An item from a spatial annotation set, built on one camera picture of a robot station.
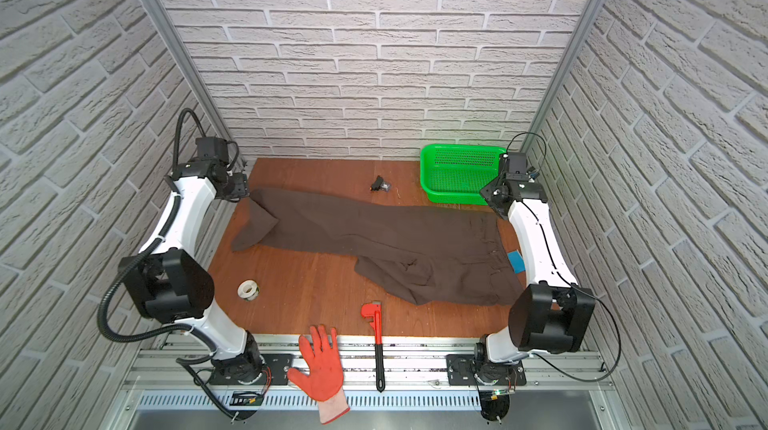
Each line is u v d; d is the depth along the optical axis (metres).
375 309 0.82
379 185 1.11
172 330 0.48
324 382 0.71
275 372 0.73
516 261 0.93
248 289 0.85
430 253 0.92
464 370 0.74
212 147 0.65
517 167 0.63
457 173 1.07
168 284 0.46
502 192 0.58
